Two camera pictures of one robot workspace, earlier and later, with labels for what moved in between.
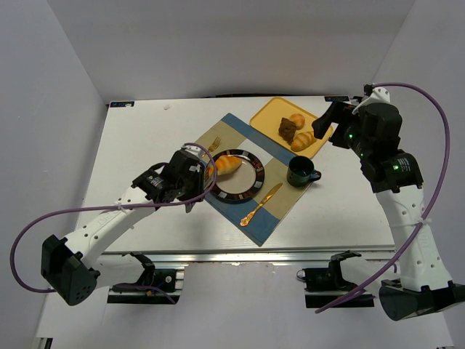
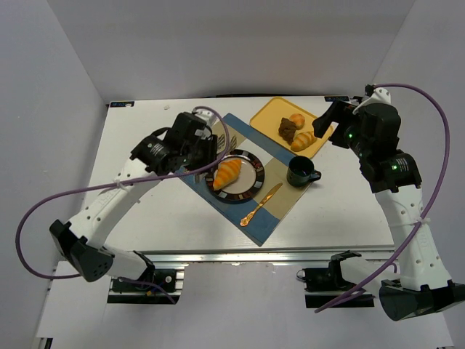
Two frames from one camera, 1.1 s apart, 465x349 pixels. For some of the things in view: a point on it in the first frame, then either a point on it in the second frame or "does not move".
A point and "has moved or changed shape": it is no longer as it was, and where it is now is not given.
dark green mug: x=301 y=171 does not move
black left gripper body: x=198 y=187 to x=209 y=152
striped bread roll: x=224 y=163 has moved or changed shape
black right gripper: x=335 y=118 does not move
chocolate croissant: x=286 y=129 does not move
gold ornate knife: x=245 y=220 does not move
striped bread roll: x=302 y=141 does not move
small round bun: x=298 y=120 does not move
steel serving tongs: x=189 y=206 to x=207 y=177
